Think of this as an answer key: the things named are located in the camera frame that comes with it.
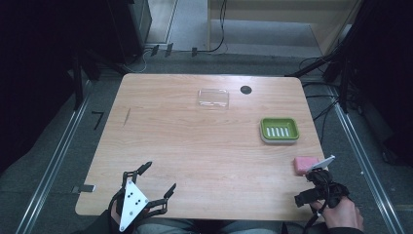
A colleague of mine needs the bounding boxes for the metal floor rail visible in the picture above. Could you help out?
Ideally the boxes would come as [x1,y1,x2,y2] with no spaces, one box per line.
[15,81,93,234]
[330,87,405,234]

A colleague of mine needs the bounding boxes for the black hanging cable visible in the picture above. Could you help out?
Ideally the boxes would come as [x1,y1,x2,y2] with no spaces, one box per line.
[196,0,228,55]

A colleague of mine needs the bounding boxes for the light wooden platform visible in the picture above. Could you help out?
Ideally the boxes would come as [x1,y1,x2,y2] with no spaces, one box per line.
[207,0,363,59]

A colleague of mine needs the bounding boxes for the person's left hand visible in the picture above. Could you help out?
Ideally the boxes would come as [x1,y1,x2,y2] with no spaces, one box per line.
[110,204,123,226]

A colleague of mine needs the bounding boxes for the pink soap bar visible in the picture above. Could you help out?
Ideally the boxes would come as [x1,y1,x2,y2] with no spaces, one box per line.
[293,156,319,176]

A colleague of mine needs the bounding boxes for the dark cabinet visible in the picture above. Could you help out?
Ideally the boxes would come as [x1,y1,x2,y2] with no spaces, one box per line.
[106,0,153,64]

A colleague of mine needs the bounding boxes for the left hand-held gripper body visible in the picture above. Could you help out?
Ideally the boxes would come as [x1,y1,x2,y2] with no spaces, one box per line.
[108,179,154,233]

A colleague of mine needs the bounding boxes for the black tripod stand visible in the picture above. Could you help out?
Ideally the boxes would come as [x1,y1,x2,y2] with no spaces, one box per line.
[284,0,384,114]

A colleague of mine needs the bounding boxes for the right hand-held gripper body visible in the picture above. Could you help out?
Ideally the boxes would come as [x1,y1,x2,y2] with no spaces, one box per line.
[294,154,351,209]

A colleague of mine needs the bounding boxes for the green soap dish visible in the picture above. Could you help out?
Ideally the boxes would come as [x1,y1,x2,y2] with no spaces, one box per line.
[259,117,300,145]

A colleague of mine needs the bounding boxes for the person's right hand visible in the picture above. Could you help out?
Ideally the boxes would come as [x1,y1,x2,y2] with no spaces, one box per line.
[310,196,365,232]

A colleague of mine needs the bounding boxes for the black floor cables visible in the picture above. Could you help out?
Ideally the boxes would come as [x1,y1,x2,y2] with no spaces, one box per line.
[298,57,345,145]

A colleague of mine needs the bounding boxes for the black metal stand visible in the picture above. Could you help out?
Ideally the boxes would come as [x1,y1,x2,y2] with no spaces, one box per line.
[66,48,131,111]

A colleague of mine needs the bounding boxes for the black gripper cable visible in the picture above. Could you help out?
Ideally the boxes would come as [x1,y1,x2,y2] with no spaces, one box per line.
[302,181,331,234]

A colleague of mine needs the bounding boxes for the grey tape strip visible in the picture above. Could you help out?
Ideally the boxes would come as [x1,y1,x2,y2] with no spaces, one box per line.
[71,183,96,194]

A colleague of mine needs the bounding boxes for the black angled floor tape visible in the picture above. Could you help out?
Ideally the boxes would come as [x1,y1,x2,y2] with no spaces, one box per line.
[91,110,105,131]

